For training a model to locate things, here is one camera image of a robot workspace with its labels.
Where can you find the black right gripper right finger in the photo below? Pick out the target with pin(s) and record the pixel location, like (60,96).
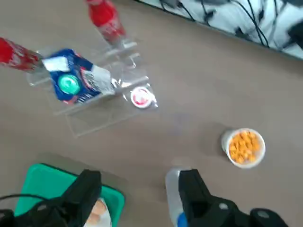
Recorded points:
(203,208)

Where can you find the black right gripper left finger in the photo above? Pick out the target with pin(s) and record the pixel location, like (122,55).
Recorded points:
(80,196)

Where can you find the blue and white milk carton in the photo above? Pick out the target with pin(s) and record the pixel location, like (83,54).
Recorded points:
(68,85)

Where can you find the clear acrylic display stand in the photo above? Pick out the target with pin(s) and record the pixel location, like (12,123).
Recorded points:
(99,118)

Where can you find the white and pink snack packet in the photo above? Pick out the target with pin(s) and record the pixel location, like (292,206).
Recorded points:
(98,212)

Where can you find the clear bottle with blue cap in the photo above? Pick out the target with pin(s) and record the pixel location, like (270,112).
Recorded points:
(172,196)

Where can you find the green plastic tray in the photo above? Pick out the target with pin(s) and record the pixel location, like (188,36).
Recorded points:
(45,179)

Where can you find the white paper cup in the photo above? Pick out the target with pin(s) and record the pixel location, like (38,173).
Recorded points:
(226,142)

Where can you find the orange snack pieces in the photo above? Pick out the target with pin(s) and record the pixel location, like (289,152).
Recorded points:
(243,147)

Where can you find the small red jar white lid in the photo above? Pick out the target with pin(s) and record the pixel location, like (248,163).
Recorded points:
(142,97)

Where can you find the red cola bottle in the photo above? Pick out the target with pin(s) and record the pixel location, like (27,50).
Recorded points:
(16,55)
(106,21)

